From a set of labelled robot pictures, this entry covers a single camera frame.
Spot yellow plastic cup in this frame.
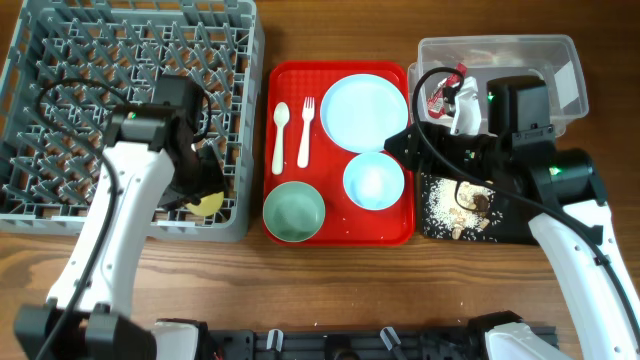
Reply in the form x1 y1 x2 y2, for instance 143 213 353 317
185 192 224 217

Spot red snack wrapper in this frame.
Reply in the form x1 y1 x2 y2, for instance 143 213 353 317
426 63 467 119

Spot light blue small bowl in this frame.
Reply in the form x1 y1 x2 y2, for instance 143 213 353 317
342 152 405 211

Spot rice and meat leftovers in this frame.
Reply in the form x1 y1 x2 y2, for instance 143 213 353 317
422 177 503 242

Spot green saucer bowl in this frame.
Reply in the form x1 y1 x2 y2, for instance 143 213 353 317
263 181 326 243

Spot white plastic spoon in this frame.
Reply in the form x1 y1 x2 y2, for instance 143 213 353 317
271 102 290 175

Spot white plastic fork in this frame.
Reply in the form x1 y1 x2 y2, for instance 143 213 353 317
297 96 315 168

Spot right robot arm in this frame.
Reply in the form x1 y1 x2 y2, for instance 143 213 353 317
384 76 639 359

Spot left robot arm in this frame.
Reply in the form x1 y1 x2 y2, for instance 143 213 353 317
14 75 226 359

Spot black plastic waste tray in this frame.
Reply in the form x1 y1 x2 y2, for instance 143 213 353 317
416 172 537 246

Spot clear plastic waste bin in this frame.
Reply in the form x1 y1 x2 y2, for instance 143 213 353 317
408 34 589 137

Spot grey plastic dishwasher rack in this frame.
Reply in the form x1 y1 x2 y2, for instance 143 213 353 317
1 0 265 242

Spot large light blue plate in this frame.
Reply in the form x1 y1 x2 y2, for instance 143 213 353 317
320 74 409 153

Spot red plastic serving tray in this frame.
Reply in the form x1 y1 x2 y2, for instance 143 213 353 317
263 61 416 247

